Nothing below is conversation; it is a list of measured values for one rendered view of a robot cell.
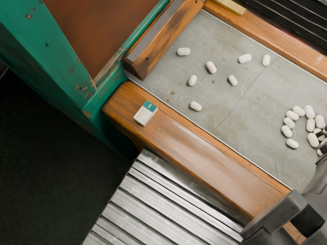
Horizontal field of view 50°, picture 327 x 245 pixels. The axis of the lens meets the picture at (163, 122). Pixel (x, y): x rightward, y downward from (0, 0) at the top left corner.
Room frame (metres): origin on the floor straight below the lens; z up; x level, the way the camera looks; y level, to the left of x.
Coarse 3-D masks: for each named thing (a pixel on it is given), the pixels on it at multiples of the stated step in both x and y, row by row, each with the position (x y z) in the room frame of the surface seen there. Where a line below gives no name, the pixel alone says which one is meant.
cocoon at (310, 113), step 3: (306, 105) 0.23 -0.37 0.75; (309, 105) 0.23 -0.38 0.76; (306, 108) 0.22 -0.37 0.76; (309, 108) 0.22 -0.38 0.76; (306, 111) 0.21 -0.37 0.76; (309, 111) 0.21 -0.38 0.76; (312, 111) 0.21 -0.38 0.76; (306, 114) 0.21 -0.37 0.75; (309, 114) 0.20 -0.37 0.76; (312, 114) 0.20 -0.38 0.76; (309, 117) 0.20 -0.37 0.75; (312, 117) 0.20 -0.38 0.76
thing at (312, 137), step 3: (309, 135) 0.15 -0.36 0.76; (312, 135) 0.15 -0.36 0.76; (315, 135) 0.15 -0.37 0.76; (309, 138) 0.14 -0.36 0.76; (312, 138) 0.14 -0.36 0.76; (315, 138) 0.14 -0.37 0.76; (309, 141) 0.14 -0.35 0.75; (312, 141) 0.13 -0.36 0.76; (315, 141) 0.13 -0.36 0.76; (318, 141) 0.13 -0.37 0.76; (312, 144) 0.13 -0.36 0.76; (315, 144) 0.12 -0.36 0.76
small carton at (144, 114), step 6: (150, 102) 0.32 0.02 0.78; (144, 108) 0.30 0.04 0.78; (150, 108) 0.30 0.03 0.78; (156, 108) 0.30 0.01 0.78; (138, 114) 0.29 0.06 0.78; (144, 114) 0.29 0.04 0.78; (150, 114) 0.28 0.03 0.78; (138, 120) 0.27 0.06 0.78; (144, 120) 0.27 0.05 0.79; (144, 126) 0.26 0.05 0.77
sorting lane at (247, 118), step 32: (192, 32) 0.52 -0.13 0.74; (224, 32) 0.50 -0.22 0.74; (160, 64) 0.44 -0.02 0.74; (192, 64) 0.42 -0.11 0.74; (224, 64) 0.40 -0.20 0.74; (256, 64) 0.38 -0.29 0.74; (288, 64) 0.36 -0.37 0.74; (160, 96) 0.34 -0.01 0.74; (192, 96) 0.32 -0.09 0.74; (224, 96) 0.30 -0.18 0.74; (256, 96) 0.29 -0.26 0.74; (288, 96) 0.27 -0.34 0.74; (320, 96) 0.25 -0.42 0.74; (224, 128) 0.22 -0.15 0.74; (256, 128) 0.20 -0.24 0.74; (256, 160) 0.12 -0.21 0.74; (288, 160) 0.10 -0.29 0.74
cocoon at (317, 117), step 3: (315, 117) 0.19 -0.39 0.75; (318, 117) 0.19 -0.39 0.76; (321, 117) 0.19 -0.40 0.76; (315, 120) 0.19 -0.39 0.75; (318, 120) 0.18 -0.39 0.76; (321, 120) 0.18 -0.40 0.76; (318, 123) 0.18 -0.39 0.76; (321, 123) 0.17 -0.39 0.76; (324, 123) 0.17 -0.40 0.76; (318, 126) 0.17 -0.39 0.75; (321, 126) 0.17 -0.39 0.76; (324, 126) 0.17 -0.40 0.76
